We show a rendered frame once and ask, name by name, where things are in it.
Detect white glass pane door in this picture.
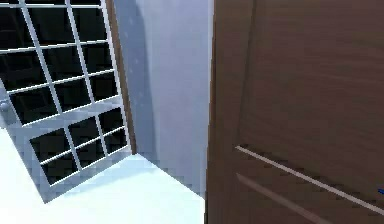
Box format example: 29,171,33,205
0,0,138,204

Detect dark brown wooden door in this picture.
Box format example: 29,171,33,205
203,0,384,224

